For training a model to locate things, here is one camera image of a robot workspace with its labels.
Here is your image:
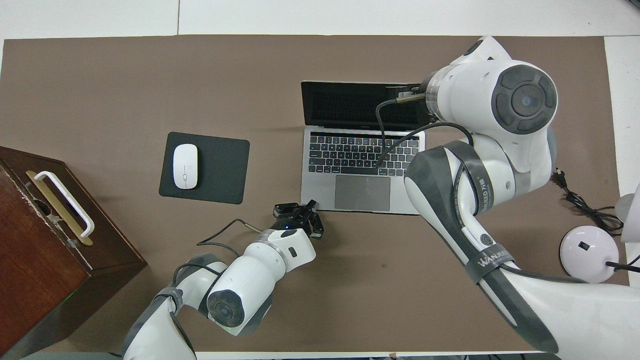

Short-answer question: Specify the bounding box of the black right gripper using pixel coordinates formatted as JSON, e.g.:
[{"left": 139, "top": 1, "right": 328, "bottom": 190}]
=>
[{"left": 397, "top": 84, "right": 428, "bottom": 101}]

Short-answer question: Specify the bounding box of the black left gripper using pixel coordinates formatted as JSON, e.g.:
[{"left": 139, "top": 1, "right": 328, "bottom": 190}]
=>
[{"left": 273, "top": 200, "right": 325, "bottom": 240}]

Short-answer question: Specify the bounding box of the grey Apple laptop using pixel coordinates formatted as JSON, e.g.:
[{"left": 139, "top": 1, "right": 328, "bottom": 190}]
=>
[{"left": 300, "top": 80, "right": 436, "bottom": 216}]

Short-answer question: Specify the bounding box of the black mouse pad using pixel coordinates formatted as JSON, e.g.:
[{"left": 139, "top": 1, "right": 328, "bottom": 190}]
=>
[{"left": 158, "top": 131, "right": 251, "bottom": 205}]

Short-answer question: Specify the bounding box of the white computer mouse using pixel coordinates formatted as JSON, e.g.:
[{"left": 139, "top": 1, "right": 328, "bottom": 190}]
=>
[{"left": 172, "top": 143, "right": 199, "bottom": 190}]

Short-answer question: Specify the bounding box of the white round lamp base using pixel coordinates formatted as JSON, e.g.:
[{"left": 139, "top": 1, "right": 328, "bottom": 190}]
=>
[{"left": 559, "top": 225, "right": 621, "bottom": 285}]

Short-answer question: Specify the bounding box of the white lamp head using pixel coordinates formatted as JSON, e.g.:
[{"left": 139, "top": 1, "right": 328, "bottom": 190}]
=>
[{"left": 614, "top": 182, "right": 640, "bottom": 244}]

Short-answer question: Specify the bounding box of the brown table mat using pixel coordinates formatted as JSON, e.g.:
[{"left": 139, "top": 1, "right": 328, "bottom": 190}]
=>
[{"left": 0, "top": 35, "right": 637, "bottom": 353}]

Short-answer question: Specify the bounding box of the black lamp neck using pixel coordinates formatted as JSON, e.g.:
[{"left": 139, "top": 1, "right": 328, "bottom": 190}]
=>
[{"left": 605, "top": 252, "right": 640, "bottom": 274}]

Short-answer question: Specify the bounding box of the dark wooden cabinet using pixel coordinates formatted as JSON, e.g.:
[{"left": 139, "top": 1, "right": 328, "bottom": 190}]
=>
[{"left": 0, "top": 146, "right": 148, "bottom": 360}]

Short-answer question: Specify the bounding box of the black power cord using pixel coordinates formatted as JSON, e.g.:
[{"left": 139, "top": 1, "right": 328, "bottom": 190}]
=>
[{"left": 554, "top": 168, "right": 625, "bottom": 232}]

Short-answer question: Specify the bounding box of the white cabinet handle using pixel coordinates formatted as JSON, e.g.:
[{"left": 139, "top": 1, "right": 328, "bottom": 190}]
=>
[{"left": 33, "top": 170, "right": 95, "bottom": 238}]

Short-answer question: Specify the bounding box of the gold handle plate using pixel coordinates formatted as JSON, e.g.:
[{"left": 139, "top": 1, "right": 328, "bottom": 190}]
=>
[{"left": 25, "top": 170, "right": 94, "bottom": 247}]

